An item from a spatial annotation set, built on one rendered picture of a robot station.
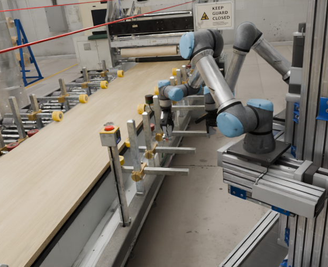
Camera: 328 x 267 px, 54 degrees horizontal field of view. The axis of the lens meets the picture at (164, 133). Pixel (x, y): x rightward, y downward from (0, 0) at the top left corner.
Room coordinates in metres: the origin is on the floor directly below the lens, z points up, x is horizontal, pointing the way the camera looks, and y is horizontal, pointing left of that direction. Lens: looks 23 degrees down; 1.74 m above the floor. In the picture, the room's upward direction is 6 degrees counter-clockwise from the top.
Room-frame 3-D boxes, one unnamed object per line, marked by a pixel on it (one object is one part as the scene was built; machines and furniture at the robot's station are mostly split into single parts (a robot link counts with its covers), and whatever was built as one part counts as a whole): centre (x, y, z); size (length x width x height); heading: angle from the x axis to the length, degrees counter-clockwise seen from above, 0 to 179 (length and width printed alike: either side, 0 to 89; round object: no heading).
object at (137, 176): (1.60, 0.16, 0.84); 0.13 x 0.06 x 0.05; 164
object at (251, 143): (1.36, -0.45, 1.09); 0.15 x 0.15 x 0.10
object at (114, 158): (1.32, 0.24, 0.93); 0.05 x 0.04 x 0.45; 164
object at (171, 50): (4.47, -0.11, 1.05); 1.43 x 0.12 x 0.12; 74
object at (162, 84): (1.87, -0.03, 1.22); 0.09 x 0.08 x 0.11; 28
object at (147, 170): (1.60, 0.10, 0.83); 0.43 x 0.03 x 0.04; 74
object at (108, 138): (1.33, 0.24, 1.18); 0.07 x 0.07 x 0.08; 74
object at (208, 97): (2.00, -0.33, 1.13); 0.09 x 0.08 x 0.11; 73
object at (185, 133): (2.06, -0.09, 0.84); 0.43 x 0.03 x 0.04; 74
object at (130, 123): (1.58, 0.17, 0.92); 0.03 x 0.03 x 0.48; 74
